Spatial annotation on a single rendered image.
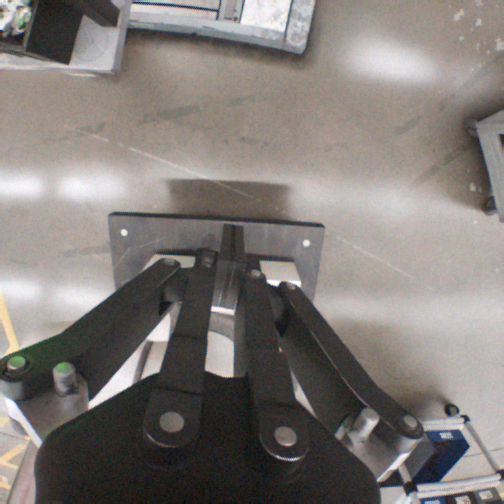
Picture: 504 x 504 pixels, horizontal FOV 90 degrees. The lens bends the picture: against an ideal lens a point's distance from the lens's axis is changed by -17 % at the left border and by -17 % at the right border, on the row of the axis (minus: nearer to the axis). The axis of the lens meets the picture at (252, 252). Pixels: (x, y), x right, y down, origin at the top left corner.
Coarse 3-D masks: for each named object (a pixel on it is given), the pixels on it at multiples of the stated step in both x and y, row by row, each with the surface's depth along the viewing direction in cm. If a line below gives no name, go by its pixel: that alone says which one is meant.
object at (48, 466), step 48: (144, 384) 8; (240, 384) 9; (96, 432) 6; (240, 432) 7; (48, 480) 5; (96, 480) 5; (144, 480) 5; (192, 480) 5; (240, 480) 6; (288, 480) 6; (336, 480) 6
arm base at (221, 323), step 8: (176, 304) 60; (176, 312) 60; (216, 312) 62; (176, 320) 60; (216, 320) 60; (224, 320) 61; (216, 328) 58; (224, 328) 59; (232, 328) 61; (168, 336) 62; (232, 336) 59
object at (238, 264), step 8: (240, 232) 21; (240, 240) 19; (240, 248) 18; (232, 256) 17; (240, 256) 17; (232, 264) 16; (240, 264) 16; (232, 272) 16; (240, 272) 16; (232, 280) 16; (240, 280) 16; (232, 288) 16; (224, 296) 17; (232, 296) 17; (224, 304) 17; (232, 304) 17
